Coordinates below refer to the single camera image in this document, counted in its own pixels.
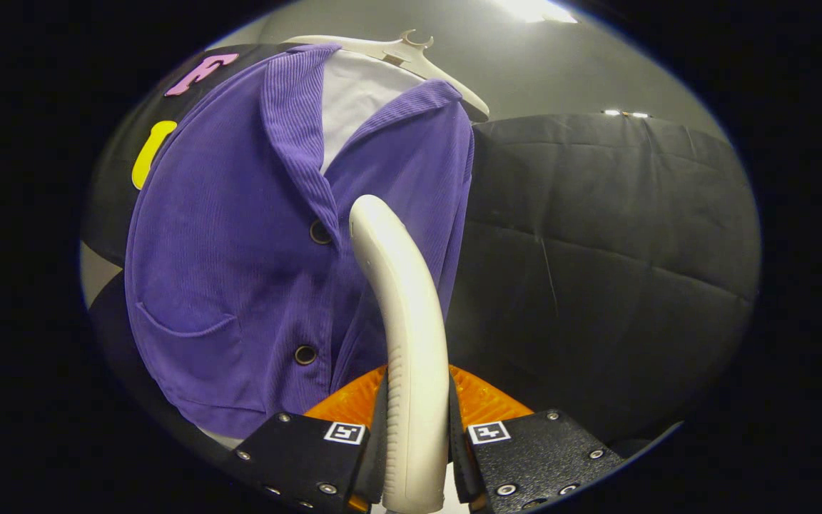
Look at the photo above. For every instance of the ceiling light panel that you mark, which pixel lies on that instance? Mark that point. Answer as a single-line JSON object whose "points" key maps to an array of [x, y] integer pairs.
{"points": [[626, 113], [536, 10]]}

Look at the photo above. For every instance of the grey cabinet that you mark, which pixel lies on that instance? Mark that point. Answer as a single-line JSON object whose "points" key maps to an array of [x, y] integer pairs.
{"points": [[97, 275]]}

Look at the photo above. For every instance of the white mannequin torso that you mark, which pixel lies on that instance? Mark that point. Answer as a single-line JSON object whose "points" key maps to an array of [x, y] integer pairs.
{"points": [[361, 100]]}

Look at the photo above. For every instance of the white clothes hanger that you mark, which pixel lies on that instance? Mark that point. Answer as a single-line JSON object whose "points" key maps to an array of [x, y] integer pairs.
{"points": [[411, 53]]}

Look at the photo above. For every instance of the black backdrop cloth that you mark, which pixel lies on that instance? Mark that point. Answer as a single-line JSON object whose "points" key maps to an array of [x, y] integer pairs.
{"points": [[611, 250]]}

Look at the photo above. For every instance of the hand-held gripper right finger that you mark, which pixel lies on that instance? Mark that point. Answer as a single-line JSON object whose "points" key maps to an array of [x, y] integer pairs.
{"points": [[539, 453]]}

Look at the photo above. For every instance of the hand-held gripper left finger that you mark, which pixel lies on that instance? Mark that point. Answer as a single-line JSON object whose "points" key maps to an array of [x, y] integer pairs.
{"points": [[297, 453]]}

